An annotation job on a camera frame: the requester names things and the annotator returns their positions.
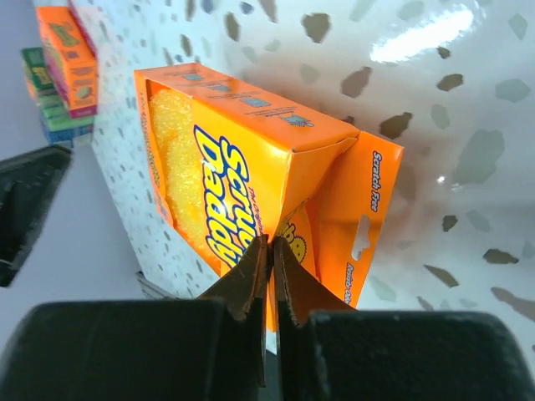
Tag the blue sponge pack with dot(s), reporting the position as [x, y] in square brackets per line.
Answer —
[67, 132]

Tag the pink sponge box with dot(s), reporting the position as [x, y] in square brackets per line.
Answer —
[69, 58]

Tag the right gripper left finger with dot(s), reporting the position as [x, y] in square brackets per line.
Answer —
[208, 348]

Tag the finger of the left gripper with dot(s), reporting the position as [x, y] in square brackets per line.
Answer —
[29, 183]

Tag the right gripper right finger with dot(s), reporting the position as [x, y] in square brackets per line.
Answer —
[329, 351]

